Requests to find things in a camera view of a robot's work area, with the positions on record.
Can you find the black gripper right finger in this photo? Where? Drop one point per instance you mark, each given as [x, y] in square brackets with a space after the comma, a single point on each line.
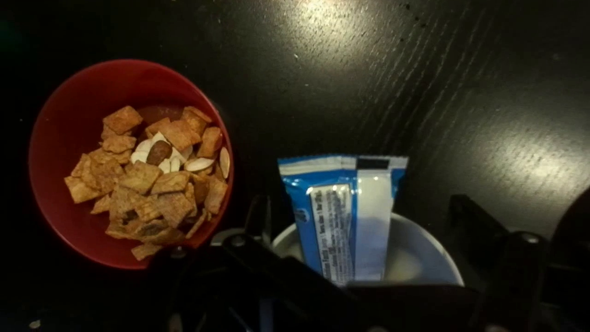
[512, 276]

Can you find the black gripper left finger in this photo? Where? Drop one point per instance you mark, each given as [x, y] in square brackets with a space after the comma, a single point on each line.
[245, 282]

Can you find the white and blue packet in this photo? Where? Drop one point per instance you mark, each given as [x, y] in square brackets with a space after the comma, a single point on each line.
[343, 214]

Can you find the red bowl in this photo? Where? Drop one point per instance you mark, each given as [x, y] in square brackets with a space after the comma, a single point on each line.
[66, 129]

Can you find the cereal and nut snack mix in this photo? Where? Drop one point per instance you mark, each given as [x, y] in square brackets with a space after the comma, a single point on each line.
[147, 184]

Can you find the black and white bowl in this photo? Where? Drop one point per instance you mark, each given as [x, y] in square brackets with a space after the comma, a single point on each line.
[417, 254]

